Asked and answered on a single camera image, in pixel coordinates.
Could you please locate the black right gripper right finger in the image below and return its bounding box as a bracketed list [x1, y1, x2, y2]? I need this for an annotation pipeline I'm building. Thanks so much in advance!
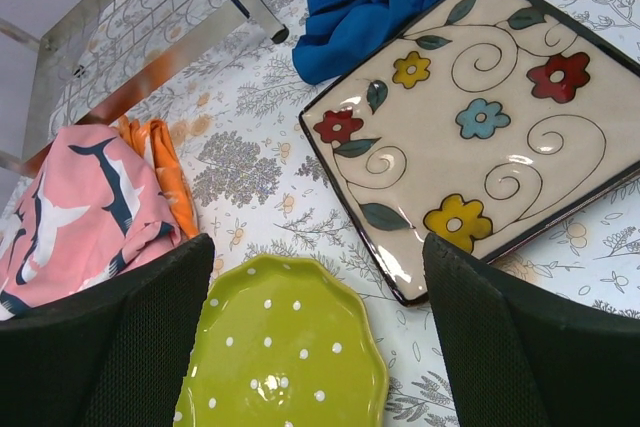
[423, 234, 639, 426]

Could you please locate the pink patterned cloth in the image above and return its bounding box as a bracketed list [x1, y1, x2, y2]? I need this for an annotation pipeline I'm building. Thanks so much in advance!
[1, 125, 182, 320]

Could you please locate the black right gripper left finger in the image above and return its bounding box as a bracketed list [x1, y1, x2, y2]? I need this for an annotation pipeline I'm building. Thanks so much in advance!
[1, 234, 214, 426]

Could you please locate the floral tablecloth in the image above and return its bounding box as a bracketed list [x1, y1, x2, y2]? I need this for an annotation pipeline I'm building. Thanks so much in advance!
[0, 0, 640, 427]

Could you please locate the square floral plate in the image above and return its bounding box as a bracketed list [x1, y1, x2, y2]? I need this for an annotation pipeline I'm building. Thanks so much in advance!
[299, 0, 639, 305]

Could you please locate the orange cloth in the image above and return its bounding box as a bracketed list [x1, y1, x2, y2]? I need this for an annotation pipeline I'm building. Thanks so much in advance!
[117, 115, 200, 238]

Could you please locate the steel dish rack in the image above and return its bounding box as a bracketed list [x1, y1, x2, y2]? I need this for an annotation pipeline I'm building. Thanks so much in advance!
[1, 0, 289, 177]

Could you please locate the green polka dot plate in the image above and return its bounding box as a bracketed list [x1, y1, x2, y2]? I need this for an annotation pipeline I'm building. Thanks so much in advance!
[173, 254, 389, 426]

